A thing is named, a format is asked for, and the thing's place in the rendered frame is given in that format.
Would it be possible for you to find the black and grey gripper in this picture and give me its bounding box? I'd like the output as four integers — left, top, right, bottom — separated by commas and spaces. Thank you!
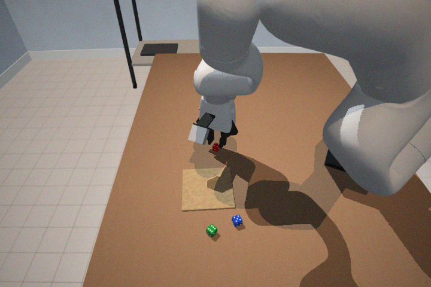
196, 96, 238, 148

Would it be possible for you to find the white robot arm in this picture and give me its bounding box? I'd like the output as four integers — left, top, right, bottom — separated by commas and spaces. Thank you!
193, 0, 431, 196

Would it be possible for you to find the green die with white pips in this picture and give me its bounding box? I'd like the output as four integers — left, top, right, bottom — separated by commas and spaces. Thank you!
207, 224, 217, 237

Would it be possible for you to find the red die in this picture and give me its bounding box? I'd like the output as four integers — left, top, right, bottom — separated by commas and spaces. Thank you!
213, 143, 220, 152

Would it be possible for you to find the blue die with white pips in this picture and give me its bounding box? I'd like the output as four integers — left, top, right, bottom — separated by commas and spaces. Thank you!
232, 215, 242, 227

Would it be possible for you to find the beige flat mat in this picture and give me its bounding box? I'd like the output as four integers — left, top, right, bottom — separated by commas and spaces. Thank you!
182, 167, 235, 211

